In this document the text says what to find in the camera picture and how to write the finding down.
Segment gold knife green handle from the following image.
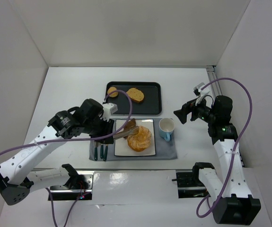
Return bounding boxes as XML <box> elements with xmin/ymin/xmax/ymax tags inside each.
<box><xmin>103</xmin><ymin>145</ymin><xmax>108</xmax><ymax>161</ymax></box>

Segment blue white mug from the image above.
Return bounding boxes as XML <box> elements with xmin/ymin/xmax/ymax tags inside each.
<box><xmin>158</xmin><ymin>118</ymin><xmax>175</xmax><ymax>142</ymax></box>

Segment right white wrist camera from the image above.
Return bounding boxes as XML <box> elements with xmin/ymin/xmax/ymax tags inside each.
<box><xmin>193</xmin><ymin>82</ymin><xmax>211</xmax><ymax>106</ymax></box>

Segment gold spoon green handle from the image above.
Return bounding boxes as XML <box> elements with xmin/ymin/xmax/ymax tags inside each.
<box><xmin>100</xmin><ymin>144</ymin><xmax>104</xmax><ymax>159</ymax></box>

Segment small round bun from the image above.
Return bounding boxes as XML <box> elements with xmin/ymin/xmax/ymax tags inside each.
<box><xmin>107</xmin><ymin>87</ymin><xmax>118</xmax><ymax>98</ymax></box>

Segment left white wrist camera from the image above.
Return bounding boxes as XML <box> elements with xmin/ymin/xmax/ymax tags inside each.
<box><xmin>101</xmin><ymin>103</ymin><xmax>118</xmax><ymax>121</ymax></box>

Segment purple cable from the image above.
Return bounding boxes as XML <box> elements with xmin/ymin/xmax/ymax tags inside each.
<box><xmin>0</xmin><ymin>89</ymin><xmax>134</xmax><ymax>227</ymax></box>
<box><xmin>196</xmin><ymin>78</ymin><xmax>254</xmax><ymax>219</ymax></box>

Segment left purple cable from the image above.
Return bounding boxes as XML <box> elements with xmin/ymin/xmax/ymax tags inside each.
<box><xmin>0</xmin><ymin>89</ymin><xmax>134</xmax><ymax>227</ymax></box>

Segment white square plate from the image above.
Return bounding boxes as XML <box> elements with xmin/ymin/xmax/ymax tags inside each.
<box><xmin>114</xmin><ymin>119</ymin><xmax>156</xmax><ymax>157</ymax></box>

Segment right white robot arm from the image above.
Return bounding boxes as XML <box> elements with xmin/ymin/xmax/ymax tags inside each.
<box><xmin>174</xmin><ymin>96</ymin><xmax>261</xmax><ymax>226</ymax></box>

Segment aluminium frame post right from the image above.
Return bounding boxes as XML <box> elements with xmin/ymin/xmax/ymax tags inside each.
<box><xmin>206</xmin><ymin>65</ymin><xmax>222</xmax><ymax>97</ymax></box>

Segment grey cloth placemat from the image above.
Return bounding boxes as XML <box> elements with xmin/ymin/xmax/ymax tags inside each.
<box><xmin>88</xmin><ymin>118</ymin><xmax>178</xmax><ymax>162</ymax></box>

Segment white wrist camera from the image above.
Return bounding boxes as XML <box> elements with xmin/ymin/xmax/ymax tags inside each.
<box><xmin>101</xmin><ymin>103</ymin><xmax>118</xmax><ymax>121</ymax></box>
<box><xmin>193</xmin><ymin>82</ymin><xmax>211</xmax><ymax>106</ymax></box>

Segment sliced loaf cake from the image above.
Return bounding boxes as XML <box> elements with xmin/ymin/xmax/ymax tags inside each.
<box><xmin>126</xmin><ymin>87</ymin><xmax>144</xmax><ymax>103</ymax></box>

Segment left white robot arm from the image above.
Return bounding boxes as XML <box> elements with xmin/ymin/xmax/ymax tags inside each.
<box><xmin>0</xmin><ymin>99</ymin><xmax>118</xmax><ymax>206</ymax></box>

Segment large sugared round bread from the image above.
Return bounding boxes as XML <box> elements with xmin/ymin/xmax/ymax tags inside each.
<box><xmin>127</xmin><ymin>126</ymin><xmax>152</xmax><ymax>152</ymax></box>

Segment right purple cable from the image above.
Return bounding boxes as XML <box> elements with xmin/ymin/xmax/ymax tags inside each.
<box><xmin>196</xmin><ymin>78</ymin><xmax>254</xmax><ymax>219</ymax></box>

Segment gold fork green handle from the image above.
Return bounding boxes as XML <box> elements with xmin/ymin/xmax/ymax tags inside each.
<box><xmin>94</xmin><ymin>141</ymin><xmax>98</xmax><ymax>161</ymax></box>

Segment brown chocolate croissant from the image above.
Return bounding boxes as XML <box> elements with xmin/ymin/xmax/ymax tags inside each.
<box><xmin>123</xmin><ymin>118</ymin><xmax>137</xmax><ymax>139</ymax></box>

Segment silver metal tongs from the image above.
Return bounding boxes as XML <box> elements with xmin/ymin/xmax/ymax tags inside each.
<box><xmin>113</xmin><ymin>126</ymin><xmax>139</xmax><ymax>140</ymax></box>

